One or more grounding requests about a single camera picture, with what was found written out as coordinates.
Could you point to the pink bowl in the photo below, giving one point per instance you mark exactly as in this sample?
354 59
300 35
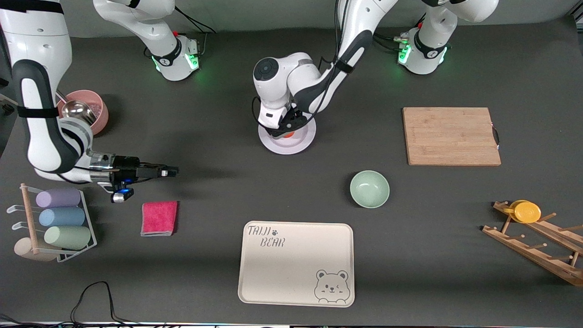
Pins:
101 114

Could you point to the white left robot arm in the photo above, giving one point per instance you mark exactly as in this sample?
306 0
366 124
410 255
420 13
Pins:
355 36

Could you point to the blue cup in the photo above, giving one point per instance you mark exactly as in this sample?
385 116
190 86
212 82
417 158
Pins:
61 217

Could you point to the wooden cutting board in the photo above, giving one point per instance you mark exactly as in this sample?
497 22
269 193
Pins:
451 136

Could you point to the purple cup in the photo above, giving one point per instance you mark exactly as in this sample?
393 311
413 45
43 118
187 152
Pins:
59 197

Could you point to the metal scoop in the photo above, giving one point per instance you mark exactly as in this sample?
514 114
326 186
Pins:
79 111

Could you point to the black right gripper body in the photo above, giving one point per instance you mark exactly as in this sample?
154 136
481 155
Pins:
128 165

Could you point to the white round plate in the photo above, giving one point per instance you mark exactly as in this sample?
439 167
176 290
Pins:
291 145

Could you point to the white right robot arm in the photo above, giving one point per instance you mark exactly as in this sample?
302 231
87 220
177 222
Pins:
41 136

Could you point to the pink folded cloth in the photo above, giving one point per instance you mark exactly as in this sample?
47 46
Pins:
159 217

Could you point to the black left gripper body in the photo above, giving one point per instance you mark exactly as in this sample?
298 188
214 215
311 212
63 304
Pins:
291 123

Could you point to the wooden peg drying rack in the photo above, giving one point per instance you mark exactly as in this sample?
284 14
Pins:
537 255

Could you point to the cream tray with bear print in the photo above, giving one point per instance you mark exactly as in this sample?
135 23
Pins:
291 269

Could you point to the yellow cup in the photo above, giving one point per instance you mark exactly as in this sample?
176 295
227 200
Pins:
527 212

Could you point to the light green bowl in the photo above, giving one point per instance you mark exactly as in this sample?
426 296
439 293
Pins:
370 189

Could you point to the pale green cup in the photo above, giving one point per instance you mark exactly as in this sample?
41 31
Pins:
68 237

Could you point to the beige cup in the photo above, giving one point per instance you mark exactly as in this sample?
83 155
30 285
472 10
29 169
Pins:
23 249

